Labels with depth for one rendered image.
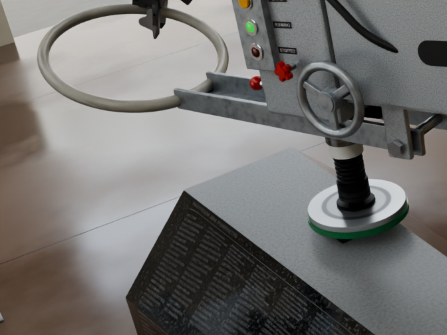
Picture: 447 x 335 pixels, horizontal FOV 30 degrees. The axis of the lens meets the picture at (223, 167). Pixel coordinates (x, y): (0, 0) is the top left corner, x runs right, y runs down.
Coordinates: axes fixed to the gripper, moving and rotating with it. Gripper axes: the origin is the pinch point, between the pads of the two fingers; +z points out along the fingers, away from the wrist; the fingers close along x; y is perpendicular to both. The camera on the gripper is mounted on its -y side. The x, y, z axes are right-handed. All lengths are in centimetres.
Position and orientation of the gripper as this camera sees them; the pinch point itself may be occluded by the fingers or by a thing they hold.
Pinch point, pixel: (160, 30)
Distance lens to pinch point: 240.1
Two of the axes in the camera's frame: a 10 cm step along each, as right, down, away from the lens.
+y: -9.7, -2.0, 1.4
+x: -2.4, 6.2, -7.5
